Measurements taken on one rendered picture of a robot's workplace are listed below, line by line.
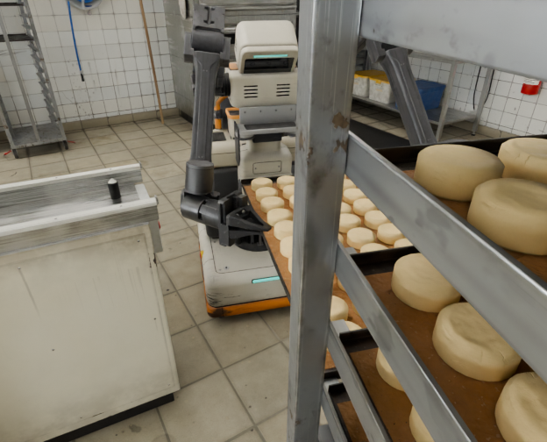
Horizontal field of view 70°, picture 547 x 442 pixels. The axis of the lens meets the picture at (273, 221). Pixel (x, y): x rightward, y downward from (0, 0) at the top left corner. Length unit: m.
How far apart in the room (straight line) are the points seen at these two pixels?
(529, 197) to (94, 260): 1.12
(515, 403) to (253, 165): 1.46
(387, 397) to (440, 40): 0.27
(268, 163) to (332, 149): 1.36
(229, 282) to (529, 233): 1.68
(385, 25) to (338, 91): 0.05
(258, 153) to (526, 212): 1.47
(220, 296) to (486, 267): 1.74
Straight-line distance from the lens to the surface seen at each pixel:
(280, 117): 1.56
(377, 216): 0.79
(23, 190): 1.45
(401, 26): 0.22
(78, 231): 1.19
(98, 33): 5.16
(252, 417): 1.69
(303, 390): 0.43
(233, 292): 1.87
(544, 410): 0.25
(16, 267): 1.23
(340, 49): 0.26
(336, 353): 0.37
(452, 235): 0.19
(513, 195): 0.23
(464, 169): 0.25
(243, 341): 1.92
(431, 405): 0.24
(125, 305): 1.34
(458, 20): 0.19
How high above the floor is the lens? 1.42
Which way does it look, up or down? 31 degrees down
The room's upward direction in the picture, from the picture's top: straight up
